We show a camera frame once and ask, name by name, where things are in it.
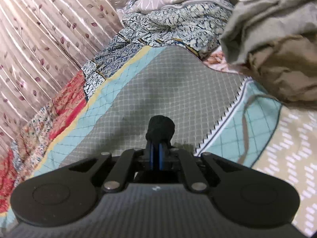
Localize black pants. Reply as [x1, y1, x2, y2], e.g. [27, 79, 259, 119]
[146, 115, 175, 148]

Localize patterned grey teal bedsheet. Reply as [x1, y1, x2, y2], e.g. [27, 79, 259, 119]
[0, 45, 317, 236]

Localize blue white crackle blanket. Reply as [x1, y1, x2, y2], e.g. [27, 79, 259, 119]
[82, 0, 234, 99]

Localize red floral patchwork quilt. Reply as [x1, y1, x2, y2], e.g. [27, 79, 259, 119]
[1, 70, 87, 216]

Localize floral pink curtain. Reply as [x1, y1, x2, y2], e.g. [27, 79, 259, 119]
[1, 0, 121, 156]

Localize grey brown crumpled clothes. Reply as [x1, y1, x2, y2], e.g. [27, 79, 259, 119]
[220, 0, 316, 104]

